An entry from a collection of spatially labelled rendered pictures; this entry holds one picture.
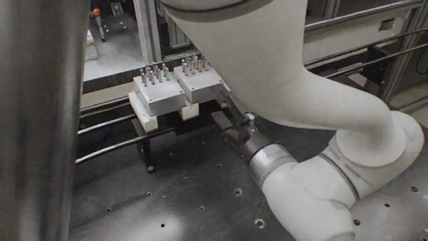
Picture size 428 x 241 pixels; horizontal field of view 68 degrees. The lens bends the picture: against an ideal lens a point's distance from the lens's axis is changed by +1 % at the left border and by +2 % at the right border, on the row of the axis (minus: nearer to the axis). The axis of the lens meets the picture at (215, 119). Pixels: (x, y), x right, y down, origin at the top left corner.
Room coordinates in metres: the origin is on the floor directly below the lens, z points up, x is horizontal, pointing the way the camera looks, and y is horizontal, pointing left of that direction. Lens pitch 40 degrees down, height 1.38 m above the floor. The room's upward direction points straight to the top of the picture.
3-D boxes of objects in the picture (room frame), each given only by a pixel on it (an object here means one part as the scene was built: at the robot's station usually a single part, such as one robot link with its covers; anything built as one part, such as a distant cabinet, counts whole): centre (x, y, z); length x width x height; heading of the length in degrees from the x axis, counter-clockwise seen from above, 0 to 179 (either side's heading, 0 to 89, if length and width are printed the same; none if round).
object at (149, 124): (0.73, 0.05, 0.84); 0.36 x 0.14 x 0.10; 118
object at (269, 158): (0.42, -0.11, 0.90); 0.09 x 0.06 x 0.09; 116
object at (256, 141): (0.49, -0.08, 0.90); 0.09 x 0.07 x 0.08; 26
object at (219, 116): (0.62, -0.02, 0.86); 0.07 x 0.03 x 0.01; 26
